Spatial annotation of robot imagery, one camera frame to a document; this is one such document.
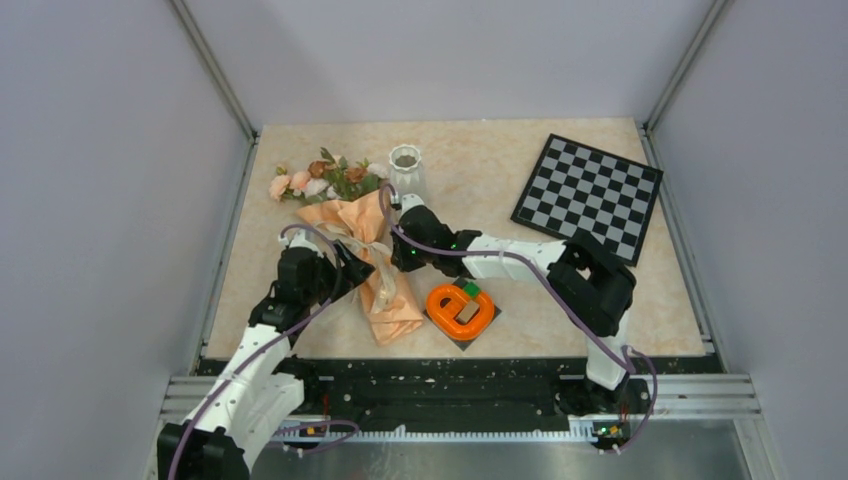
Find black grey checkerboard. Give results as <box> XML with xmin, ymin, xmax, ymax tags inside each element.
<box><xmin>510</xmin><ymin>134</ymin><xmax>664</xmax><ymax>267</ymax></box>

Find green cube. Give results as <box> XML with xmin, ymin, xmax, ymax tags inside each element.
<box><xmin>462</xmin><ymin>282</ymin><xmax>481</xmax><ymax>300</ymax></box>

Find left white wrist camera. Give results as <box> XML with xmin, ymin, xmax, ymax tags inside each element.
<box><xmin>288</xmin><ymin>229</ymin><xmax>321</xmax><ymax>253</ymax></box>

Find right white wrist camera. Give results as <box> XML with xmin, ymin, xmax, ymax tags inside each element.
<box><xmin>389</xmin><ymin>193</ymin><xmax>426</xmax><ymax>216</ymax></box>

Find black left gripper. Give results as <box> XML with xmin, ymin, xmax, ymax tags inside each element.
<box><xmin>302</xmin><ymin>239</ymin><xmax>373</xmax><ymax>306</ymax></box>

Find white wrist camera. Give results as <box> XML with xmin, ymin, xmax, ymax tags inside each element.
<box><xmin>389</xmin><ymin>193</ymin><xmax>426</xmax><ymax>216</ymax></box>
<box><xmin>288</xmin><ymin>229</ymin><xmax>321</xmax><ymax>253</ymax></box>

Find purple cable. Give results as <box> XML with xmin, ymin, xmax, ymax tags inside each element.
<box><xmin>165</xmin><ymin>223</ymin><xmax>346</xmax><ymax>480</ymax></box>
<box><xmin>378</xmin><ymin>183</ymin><xmax>658</xmax><ymax>452</ymax></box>

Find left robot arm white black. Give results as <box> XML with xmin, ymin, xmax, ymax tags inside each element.
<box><xmin>156</xmin><ymin>240</ymin><xmax>376</xmax><ymax>479</ymax></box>

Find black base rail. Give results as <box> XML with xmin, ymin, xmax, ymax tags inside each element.
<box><xmin>198</xmin><ymin>356</ymin><xmax>654</xmax><ymax>435</ymax></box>

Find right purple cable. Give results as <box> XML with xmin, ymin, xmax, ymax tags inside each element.
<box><xmin>378</xmin><ymin>183</ymin><xmax>658</xmax><ymax>452</ymax></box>

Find white ribbed vase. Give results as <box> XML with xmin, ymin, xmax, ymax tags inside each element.
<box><xmin>389</xmin><ymin>144</ymin><xmax>427</xmax><ymax>205</ymax></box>

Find orange paper flower bouquet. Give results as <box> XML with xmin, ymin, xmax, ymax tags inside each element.
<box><xmin>268</xmin><ymin>148</ymin><xmax>423</xmax><ymax>346</ymax></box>

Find tan wooden block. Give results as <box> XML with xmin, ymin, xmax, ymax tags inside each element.
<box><xmin>455</xmin><ymin>301</ymin><xmax>480</xmax><ymax>325</ymax></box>

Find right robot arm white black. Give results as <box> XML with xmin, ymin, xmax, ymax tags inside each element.
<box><xmin>391</xmin><ymin>195</ymin><xmax>636</xmax><ymax>412</ymax></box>

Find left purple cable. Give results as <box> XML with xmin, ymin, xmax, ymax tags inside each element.
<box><xmin>165</xmin><ymin>223</ymin><xmax>346</xmax><ymax>480</ymax></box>

